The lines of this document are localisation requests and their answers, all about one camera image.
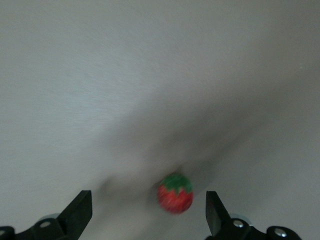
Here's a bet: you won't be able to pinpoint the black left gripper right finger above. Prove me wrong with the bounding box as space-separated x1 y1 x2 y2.
204 191 303 240

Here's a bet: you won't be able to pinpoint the red toy strawberry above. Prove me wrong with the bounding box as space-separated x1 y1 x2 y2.
156 172 195 215

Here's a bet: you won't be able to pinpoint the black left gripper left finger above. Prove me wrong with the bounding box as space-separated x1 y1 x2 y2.
0 190 93 240

